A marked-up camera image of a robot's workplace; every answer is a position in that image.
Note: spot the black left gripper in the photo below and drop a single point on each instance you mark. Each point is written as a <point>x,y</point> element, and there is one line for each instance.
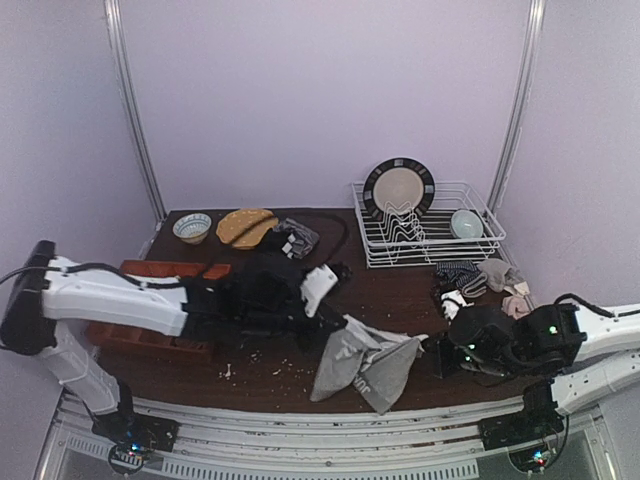
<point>310,329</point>

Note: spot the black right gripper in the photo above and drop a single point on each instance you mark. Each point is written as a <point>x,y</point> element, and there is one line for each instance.
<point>447,361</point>

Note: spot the grey white underwear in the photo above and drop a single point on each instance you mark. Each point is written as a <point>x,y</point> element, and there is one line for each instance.
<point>376,363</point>

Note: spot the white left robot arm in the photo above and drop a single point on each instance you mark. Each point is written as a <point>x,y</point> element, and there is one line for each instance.
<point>50,290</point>

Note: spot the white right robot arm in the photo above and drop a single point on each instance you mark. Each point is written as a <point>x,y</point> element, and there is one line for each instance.
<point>607,362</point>

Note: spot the grey underwear pile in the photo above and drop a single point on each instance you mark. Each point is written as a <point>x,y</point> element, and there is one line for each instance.
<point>296,239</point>

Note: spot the blue striped underwear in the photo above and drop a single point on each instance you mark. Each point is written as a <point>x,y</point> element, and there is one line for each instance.
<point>464,275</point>

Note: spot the grey cloth by rack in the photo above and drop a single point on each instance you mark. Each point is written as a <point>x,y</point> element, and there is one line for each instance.
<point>500,274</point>

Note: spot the yellow dotted plate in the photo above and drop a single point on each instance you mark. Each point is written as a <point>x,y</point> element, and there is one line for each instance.
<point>244,229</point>

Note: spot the blue patterned bowl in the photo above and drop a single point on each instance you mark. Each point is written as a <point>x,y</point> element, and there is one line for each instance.
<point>192,229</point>

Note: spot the light green bowl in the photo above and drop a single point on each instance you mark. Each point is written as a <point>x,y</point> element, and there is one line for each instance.
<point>465,224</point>

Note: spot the brown wooden organizer box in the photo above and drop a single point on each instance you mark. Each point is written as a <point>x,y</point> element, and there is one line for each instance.
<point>152,325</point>

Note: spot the black rimmed beige plate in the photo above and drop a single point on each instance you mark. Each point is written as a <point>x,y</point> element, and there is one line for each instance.
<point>398,186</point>

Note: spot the metal front rail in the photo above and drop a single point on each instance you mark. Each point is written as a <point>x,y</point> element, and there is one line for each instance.
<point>440,443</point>

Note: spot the white wire dish rack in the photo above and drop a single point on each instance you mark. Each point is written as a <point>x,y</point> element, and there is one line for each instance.
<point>412,240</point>

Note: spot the left metal corner post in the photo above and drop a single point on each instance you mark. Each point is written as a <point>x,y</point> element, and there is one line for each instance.
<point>118,47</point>

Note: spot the metal corner post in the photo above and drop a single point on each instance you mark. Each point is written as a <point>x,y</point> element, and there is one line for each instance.
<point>531,44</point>
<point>118,47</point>

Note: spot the right metal corner post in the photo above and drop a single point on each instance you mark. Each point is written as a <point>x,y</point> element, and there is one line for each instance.
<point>531,44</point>

